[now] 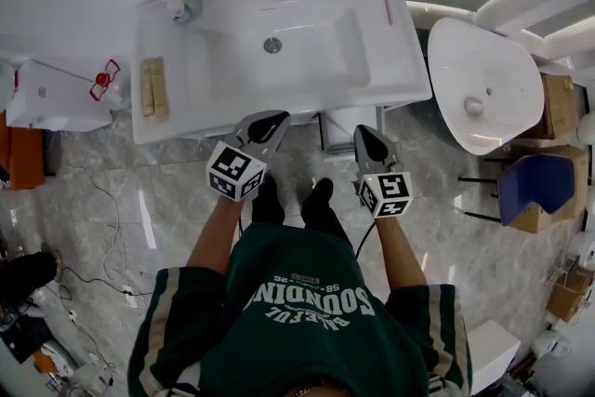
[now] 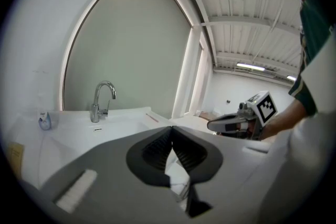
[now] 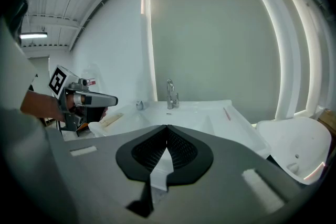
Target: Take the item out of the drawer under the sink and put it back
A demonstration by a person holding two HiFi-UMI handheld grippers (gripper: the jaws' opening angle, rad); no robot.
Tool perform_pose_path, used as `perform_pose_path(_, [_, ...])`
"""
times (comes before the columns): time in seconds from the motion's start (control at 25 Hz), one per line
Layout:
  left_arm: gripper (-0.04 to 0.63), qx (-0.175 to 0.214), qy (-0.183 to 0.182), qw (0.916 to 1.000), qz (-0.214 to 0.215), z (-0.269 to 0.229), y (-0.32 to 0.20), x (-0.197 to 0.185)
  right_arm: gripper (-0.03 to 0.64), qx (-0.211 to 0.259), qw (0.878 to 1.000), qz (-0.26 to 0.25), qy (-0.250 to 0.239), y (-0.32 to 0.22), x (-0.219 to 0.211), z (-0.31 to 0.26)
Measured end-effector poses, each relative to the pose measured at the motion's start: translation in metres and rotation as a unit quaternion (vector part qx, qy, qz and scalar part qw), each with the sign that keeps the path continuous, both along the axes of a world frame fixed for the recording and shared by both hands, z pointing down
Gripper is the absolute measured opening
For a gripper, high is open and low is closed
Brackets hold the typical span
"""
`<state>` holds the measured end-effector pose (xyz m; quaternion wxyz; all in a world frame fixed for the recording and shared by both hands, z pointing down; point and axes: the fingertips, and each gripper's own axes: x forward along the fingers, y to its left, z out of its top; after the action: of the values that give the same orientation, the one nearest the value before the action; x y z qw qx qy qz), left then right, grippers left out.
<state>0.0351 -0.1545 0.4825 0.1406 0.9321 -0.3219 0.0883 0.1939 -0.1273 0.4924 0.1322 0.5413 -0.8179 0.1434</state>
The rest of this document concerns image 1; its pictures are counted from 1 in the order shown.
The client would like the green printed shirt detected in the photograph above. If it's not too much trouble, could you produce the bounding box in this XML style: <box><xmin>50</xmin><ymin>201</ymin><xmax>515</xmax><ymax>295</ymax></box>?
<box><xmin>127</xmin><ymin>222</ymin><xmax>473</xmax><ymax>397</ymax></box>

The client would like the orange box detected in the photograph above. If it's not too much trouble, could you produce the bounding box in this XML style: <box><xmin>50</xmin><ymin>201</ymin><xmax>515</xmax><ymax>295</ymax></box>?
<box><xmin>0</xmin><ymin>111</ymin><xmax>46</xmax><ymax>192</ymax></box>

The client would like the red and white bow ornament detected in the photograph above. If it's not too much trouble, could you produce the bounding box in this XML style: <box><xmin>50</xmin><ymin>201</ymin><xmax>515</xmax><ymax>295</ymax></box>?
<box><xmin>88</xmin><ymin>58</ymin><xmax>122</xmax><ymax>103</ymax></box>

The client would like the black bag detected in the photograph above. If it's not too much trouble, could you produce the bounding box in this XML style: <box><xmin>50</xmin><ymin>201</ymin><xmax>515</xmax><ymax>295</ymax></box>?
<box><xmin>0</xmin><ymin>250</ymin><xmax>60</xmax><ymax>313</ymax></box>

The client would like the white plastic container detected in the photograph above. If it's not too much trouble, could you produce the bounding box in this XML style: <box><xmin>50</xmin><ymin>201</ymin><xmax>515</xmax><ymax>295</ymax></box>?
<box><xmin>5</xmin><ymin>59</ymin><xmax>118</xmax><ymax>133</ymax></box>

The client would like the white sink vanity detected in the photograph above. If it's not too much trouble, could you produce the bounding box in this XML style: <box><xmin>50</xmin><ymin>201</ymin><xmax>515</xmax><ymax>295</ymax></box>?
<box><xmin>132</xmin><ymin>0</ymin><xmax>434</xmax><ymax>146</ymax></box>

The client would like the blue chair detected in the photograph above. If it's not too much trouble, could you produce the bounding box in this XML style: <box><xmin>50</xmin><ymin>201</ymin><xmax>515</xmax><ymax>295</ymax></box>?
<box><xmin>457</xmin><ymin>152</ymin><xmax>583</xmax><ymax>228</ymax></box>

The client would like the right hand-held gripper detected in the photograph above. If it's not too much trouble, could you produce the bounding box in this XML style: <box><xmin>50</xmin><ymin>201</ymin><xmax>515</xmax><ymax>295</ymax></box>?
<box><xmin>353</xmin><ymin>124</ymin><xmax>414</xmax><ymax>218</ymax></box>

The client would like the open cardboard box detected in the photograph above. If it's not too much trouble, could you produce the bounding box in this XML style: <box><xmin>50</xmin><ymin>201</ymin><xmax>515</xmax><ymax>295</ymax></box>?
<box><xmin>545</xmin><ymin>255</ymin><xmax>595</xmax><ymax>324</ymax></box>

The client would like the person's right forearm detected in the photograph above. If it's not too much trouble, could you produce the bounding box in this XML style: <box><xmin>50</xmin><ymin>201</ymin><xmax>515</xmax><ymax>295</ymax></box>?
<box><xmin>373</xmin><ymin>215</ymin><xmax>431</xmax><ymax>295</ymax></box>

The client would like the white square box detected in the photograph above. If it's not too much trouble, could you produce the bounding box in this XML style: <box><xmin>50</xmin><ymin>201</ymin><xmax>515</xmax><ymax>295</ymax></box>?
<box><xmin>466</xmin><ymin>322</ymin><xmax>522</xmax><ymax>388</ymax></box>

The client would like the white power strip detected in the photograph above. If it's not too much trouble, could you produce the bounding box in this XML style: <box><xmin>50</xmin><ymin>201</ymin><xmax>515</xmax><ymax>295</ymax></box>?
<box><xmin>121</xmin><ymin>283</ymin><xmax>140</xmax><ymax>309</ymax></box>

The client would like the person's left forearm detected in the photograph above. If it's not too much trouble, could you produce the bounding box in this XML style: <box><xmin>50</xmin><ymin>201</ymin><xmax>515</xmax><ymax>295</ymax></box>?
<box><xmin>185</xmin><ymin>194</ymin><xmax>244</xmax><ymax>270</ymax></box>

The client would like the person's right leg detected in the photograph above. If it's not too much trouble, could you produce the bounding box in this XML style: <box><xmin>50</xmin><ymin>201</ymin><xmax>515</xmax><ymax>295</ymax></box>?
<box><xmin>300</xmin><ymin>177</ymin><xmax>355</xmax><ymax>248</ymax></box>

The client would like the person's left leg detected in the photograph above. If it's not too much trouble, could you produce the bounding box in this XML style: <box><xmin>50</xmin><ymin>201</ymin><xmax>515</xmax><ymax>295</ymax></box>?
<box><xmin>250</xmin><ymin>174</ymin><xmax>286</xmax><ymax>230</ymax></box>

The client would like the clear soap pump bottle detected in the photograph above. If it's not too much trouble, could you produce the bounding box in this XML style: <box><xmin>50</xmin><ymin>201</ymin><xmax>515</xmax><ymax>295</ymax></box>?
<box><xmin>163</xmin><ymin>0</ymin><xmax>202</xmax><ymax>24</ymax></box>

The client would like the person's leg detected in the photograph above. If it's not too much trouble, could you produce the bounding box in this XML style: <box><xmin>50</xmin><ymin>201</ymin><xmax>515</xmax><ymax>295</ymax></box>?
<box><xmin>250</xmin><ymin>174</ymin><xmax>286</xmax><ymax>230</ymax></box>
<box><xmin>300</xmin><ymin>177</ymin><xmax>355</xmax><ymax>248</ymax></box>

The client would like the white oval basin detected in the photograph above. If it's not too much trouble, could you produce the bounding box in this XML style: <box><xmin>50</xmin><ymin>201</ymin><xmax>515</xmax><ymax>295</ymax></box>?
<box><xmin>427</xmin><ymin>16</ymin><xmax>546</xmax><ymax>156</ymax></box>

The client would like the white curved pipe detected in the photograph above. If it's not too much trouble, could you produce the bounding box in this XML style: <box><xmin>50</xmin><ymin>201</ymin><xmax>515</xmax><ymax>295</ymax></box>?
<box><xmin>405</xmin><ymin>0</ymin><xmax>481</xmax><ymax>22</ymax></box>

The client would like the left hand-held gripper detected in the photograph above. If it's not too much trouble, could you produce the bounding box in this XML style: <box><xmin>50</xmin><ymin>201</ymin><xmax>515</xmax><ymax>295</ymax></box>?
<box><xmin>205</xmin><ymin>109</ymin><xmax>292</xmax><ymax>203</ymax></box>

